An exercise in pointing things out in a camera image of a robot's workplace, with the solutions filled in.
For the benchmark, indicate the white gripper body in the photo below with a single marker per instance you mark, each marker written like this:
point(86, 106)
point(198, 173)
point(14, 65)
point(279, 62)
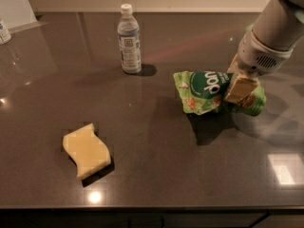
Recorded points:
point(256, 55)

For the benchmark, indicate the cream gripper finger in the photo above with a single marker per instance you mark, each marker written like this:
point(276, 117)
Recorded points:
point(234, 68)
point(240, 87)

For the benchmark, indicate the green rice chip bag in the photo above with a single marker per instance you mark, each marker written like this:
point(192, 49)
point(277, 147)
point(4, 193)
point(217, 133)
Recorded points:
point(203, 91)

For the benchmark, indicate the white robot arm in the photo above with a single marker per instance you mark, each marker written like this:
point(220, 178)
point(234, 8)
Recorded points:
point(266, 46)

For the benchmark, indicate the clear plastic water bottle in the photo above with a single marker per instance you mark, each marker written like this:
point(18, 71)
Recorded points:
point(129, 41)

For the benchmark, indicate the yellow sponge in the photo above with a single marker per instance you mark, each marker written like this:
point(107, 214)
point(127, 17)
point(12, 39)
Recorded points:
point(88, 151)

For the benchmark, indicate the white container at left edge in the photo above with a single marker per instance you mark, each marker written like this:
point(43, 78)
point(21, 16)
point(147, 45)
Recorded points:
point(5, 35)

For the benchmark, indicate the white board leaning on wall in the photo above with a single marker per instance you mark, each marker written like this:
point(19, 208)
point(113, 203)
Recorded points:
point(16, 13)

